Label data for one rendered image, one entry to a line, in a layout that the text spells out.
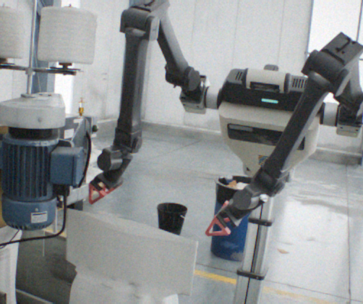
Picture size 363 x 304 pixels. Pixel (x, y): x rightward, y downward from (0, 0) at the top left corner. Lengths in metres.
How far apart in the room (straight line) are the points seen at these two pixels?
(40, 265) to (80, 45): 1.28
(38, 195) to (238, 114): 0.80
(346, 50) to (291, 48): 8.23
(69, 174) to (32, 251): 1.11
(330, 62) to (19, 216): 0.87
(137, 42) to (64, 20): 0.21
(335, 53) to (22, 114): 0.77
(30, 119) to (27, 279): 1.33
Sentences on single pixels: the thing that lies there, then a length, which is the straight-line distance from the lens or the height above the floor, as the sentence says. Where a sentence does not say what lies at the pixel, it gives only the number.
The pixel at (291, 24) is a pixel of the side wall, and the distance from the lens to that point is 9.36.
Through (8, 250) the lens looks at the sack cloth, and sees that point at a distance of 1.80.
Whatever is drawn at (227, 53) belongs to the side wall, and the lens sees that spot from 9.55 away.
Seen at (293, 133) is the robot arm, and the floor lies 1.41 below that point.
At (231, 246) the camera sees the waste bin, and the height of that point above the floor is 0.13.
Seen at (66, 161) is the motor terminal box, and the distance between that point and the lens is 1.11.
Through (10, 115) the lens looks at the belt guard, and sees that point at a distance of 1.09.
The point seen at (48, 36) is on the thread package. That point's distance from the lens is 1.21.
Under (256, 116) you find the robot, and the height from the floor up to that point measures 1.40.
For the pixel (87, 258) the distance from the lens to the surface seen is 1.55.
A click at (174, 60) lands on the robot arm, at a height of 1.57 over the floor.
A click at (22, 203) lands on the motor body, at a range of 1.14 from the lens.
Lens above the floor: 1.54
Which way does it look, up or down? 11 degrees down
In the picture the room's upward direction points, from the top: 6 degrees clockwise
